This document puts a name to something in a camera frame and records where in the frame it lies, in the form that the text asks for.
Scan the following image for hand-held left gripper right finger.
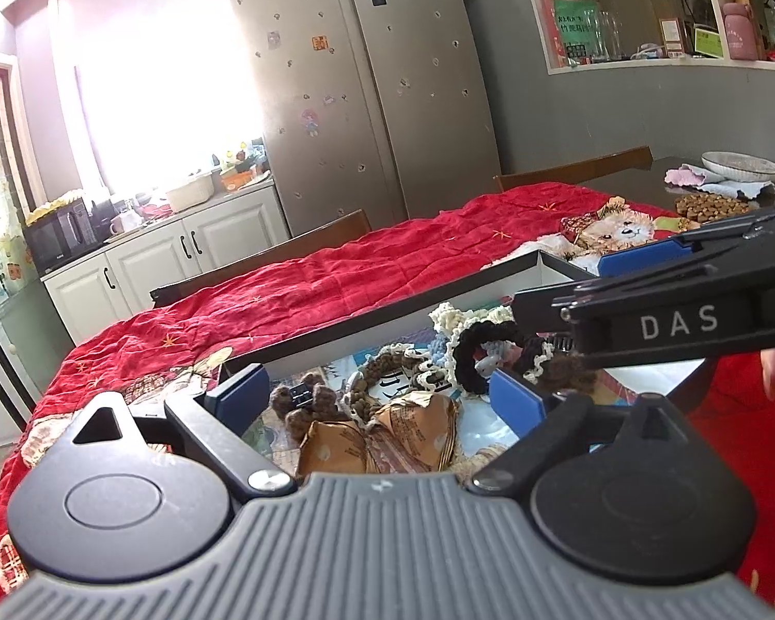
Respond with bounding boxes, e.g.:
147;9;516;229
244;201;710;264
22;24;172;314
469;369;692;499

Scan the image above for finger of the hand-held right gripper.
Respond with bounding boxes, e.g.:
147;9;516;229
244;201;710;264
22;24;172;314
510;281;596;337
597;197;775;279

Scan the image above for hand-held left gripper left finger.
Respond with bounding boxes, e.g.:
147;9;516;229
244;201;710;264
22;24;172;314
70;363;297;502

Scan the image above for light blue knitted scrunchie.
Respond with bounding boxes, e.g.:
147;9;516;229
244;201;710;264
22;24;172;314
425;329;512;389

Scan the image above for brown fuzzy hair claw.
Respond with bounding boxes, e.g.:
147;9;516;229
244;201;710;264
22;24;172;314
535;332;603;393
269;381;344;451

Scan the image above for black scrunchie with white lace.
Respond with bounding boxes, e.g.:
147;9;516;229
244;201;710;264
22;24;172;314
448;317;557;399

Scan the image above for cream knitted scrunchie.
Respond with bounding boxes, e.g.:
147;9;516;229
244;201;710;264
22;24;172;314
429;301;515;344

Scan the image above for golden snack packet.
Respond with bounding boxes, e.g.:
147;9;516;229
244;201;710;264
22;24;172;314
295;417;369;476

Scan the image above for brown paper packet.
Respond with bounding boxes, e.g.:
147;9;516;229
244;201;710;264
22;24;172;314
361;392;461;474

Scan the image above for brown scrunchie with white lace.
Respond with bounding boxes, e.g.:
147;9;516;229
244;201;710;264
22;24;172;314
342;345;457;428

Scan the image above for shallow black box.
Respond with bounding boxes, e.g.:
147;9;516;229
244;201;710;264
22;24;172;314
219;250;718;486

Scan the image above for wooden bead trivet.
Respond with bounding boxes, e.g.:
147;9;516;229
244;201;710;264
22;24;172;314
674;192;761;222

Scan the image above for pink scalloped cloth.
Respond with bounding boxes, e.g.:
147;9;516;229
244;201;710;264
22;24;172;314
663;166;712;189

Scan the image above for light blue cloth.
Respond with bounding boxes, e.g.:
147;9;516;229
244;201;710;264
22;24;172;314
703;177;775;198

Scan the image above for white bowl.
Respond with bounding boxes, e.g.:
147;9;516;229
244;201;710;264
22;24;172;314
700;151;775;183

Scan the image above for white kitchen cabinet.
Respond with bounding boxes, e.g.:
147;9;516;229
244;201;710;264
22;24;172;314
41;181;292;347

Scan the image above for red printed blanket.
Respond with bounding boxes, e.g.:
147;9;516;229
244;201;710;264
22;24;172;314
0;183;775;614

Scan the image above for cream plastic tub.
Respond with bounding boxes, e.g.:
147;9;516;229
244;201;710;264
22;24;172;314
164;170;218;213

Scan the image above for orange carton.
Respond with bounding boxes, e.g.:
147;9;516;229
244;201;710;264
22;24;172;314
219;167;270;192

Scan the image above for small brown box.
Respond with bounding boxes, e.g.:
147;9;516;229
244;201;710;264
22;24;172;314
658;17;683;56

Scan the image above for small green box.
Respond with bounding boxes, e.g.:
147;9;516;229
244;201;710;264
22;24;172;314
693;25;726;58

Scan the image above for clear drinking glasses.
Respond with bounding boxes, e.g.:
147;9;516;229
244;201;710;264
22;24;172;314
584;9;625;63

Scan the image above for black microwave oven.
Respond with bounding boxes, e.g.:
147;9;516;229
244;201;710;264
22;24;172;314
24;198;98;276

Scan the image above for green paper bag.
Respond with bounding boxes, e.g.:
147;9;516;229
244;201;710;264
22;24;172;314
551;0;601;66

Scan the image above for pink bottle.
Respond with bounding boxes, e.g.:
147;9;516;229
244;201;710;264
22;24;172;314
721;1;761;61

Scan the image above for red envelope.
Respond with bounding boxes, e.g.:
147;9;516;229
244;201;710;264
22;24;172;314
540;0;580;69

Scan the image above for yellow artificial flowers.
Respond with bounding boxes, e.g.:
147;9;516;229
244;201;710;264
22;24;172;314
25;188;85;224

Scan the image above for silver double-door refrigerator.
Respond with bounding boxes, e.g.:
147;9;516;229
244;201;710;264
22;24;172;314
219;0;502;237

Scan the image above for black sliding door frame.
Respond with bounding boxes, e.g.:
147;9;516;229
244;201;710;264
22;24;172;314
0;297;37;428

